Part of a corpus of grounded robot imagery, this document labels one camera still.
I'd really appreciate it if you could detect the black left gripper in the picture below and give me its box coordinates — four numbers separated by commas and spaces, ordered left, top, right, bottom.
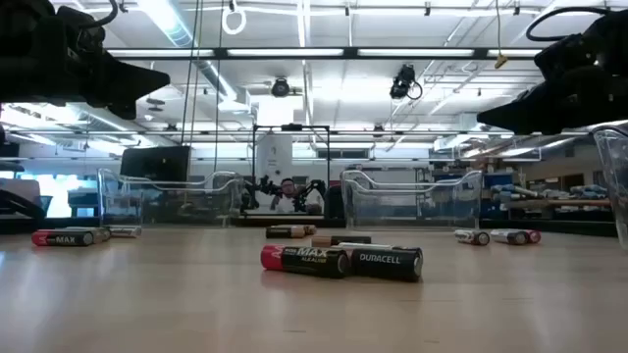
33, 46, 172, 122

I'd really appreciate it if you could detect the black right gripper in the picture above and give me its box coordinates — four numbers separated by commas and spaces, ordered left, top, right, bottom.
476, 9, 628, 136

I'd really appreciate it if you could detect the black monitor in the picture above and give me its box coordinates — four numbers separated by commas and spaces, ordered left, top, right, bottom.
120, 145, 191, 183

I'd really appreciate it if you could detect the wooden workbench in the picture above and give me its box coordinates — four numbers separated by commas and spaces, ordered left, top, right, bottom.
504, 197, 612, 208

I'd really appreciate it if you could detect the clear plastic bin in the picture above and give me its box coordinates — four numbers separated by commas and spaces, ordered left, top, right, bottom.
592, 125, 628, 251
96, 168, 245, 229
340, 169, 485, 231

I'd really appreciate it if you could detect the white round pillar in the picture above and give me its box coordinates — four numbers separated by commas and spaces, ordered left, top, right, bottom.
254, 134, 294, 212

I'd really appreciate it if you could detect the overhead LED light bar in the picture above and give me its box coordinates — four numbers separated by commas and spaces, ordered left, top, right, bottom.
105, 47, 544, 62

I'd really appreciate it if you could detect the person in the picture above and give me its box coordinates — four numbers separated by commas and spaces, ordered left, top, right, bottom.
268, 177, 326, 216

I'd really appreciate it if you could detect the black office chair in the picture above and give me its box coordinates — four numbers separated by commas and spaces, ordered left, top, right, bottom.
323, 183, 345, 220

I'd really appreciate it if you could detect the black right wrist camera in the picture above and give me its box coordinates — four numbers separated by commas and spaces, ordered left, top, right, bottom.
533, 29, 593, 82

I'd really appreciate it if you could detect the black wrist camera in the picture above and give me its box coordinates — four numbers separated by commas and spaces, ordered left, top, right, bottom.
533, 29, 593, 82
54, 4, 107, 51

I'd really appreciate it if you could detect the black hanging cable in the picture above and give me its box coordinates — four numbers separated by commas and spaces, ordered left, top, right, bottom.
180, 0, 201, 146

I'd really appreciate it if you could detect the black right camera cable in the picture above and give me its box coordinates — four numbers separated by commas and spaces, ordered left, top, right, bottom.
525, 5, 612, 43

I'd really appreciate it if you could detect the black camera cable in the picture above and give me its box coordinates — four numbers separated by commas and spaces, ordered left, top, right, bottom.
80, 0, 121, 29
525, 5, 612, 43

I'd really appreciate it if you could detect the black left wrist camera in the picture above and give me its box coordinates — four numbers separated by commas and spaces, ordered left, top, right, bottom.
54, 4, 107, 51

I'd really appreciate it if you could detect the black left camera cable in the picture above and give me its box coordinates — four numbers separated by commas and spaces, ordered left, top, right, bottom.
80, 0, 121, 29

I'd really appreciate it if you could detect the thin hanging cable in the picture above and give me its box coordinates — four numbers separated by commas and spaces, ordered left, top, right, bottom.
213, 28, 225, 173

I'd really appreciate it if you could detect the white hanging ring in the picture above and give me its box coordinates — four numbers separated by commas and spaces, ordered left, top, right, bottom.
221, 0, 247, 36

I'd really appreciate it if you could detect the black aluminium table frame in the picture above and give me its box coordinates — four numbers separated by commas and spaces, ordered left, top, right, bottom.
0, 214, 620, 239

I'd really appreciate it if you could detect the black curved cable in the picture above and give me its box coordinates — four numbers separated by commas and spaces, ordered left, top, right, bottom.
0, 188, 48, 221

